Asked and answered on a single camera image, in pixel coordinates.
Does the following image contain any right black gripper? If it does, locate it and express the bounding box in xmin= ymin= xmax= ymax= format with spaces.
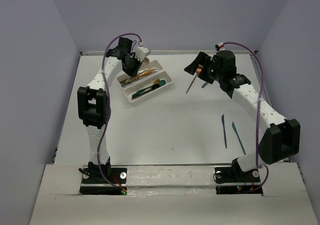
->
xmin=184 ymin=51 xmax=224 ymax=84

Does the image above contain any beige measuring spoon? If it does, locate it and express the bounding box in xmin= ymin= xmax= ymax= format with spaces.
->
xmin=137 ymin=57 xmax=150 ymax=75

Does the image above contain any orange plastic knife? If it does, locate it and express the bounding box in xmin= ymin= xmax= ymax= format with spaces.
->
xmin=126 ymin=70 xmax=153 ymax=83

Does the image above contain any gold spoon teal handle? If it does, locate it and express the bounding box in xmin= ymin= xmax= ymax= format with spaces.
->
xmin=132 ymin=85 xmax=151 ymax=97

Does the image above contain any black measuring spoon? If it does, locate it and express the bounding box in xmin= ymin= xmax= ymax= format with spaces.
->
xmin=130 ymin=83 xmax=160 ymax=100

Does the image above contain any teal plastic spoon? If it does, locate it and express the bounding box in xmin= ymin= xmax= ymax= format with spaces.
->
xmin=150 ymin=79 xmax=166 ymax=88

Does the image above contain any steel knife teal handle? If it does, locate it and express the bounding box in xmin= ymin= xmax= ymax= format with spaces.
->
xmin=120 ymin=77 xmax=140 ymax=87

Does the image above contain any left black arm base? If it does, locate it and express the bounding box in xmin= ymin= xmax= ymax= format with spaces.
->
xmin=78 ymin=162 xmax=128 ymax=196

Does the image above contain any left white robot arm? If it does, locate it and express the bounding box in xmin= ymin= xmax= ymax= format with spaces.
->
xmin=77 ymin=33 xmax=150 ymax=183

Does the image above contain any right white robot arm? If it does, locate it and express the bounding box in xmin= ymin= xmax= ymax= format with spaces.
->
xmin=184 ymin=50 xmax=301 ymax=181

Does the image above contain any copper round spoon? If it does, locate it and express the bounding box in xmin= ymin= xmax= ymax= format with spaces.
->
xmin=185 ymin=65 xmax=203 ymax=94

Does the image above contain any white front utensil tray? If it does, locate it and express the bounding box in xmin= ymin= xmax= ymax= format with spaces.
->
xmin=121 ymin=70 xmax=173 ymax=107

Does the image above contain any teal plastic knife left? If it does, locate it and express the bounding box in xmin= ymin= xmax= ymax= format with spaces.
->
xmin=221 ymin=114 xmax=228 ymax=149

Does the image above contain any teal plastic knife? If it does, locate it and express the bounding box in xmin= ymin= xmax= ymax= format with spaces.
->
xmin=221 ymin=114 xmax=228 ymax=149
xmin=231 ymin=122 xmax=247 ymax=155

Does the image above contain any teal plastic knife right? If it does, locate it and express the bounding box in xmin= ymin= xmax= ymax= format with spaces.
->
xmin=231 ymin=122 xmax=247 ymax=155

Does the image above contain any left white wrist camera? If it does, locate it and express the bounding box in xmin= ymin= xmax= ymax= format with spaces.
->
xmin=134 ymin=46 xmax=151 ymax=62

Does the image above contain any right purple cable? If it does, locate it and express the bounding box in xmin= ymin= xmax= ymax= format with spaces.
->
xmin=223 ymin=41 xmax=270 ymax=192

